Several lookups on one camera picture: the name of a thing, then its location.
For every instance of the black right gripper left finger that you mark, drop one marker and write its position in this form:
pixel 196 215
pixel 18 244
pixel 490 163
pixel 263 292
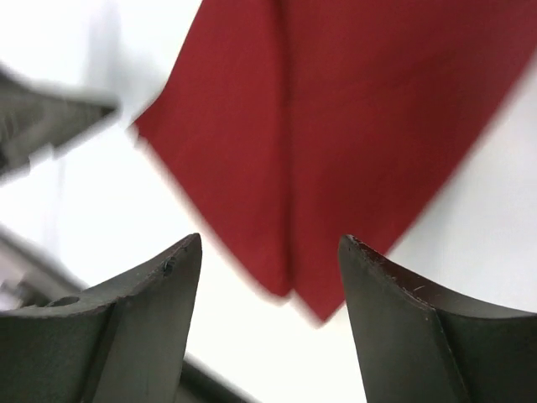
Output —
pixel 105 336

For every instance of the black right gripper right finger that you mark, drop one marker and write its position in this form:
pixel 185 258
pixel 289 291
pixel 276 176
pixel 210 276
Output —
pixel 419 342

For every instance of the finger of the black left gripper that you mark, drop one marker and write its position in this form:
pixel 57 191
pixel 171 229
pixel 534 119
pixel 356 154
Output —
pixel 35 116

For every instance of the red cloth napkin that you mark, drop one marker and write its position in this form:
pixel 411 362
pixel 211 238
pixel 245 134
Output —
pixel 291 123

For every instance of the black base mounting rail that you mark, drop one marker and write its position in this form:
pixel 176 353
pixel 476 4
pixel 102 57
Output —
pixel 126 336

